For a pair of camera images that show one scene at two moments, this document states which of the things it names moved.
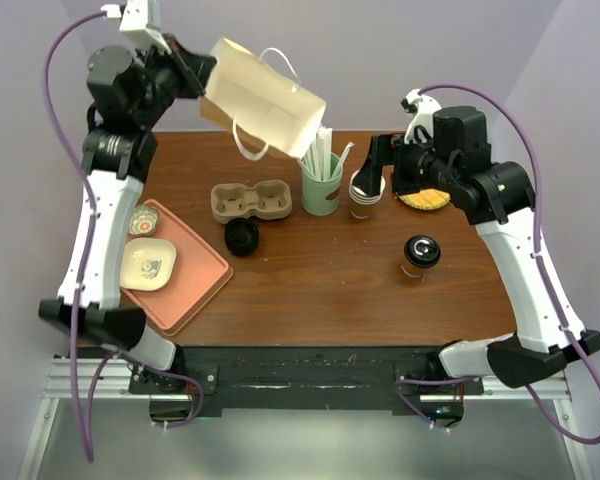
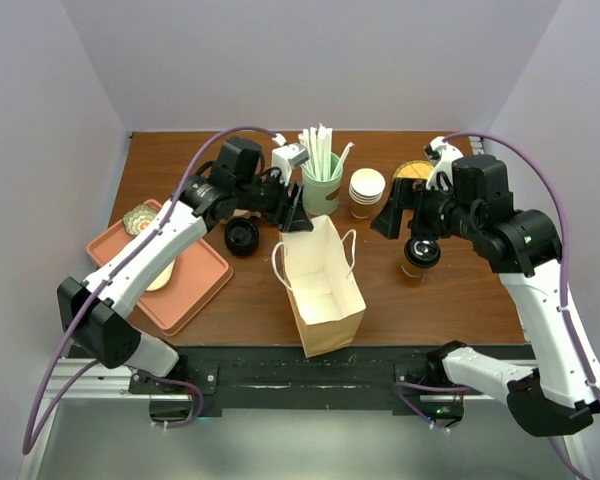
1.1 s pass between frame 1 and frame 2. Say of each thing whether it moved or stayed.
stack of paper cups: stayed
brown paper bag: moved
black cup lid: stayed
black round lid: stayed
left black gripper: moved
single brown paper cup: stayed
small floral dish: stayed
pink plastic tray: stayed
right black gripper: moved
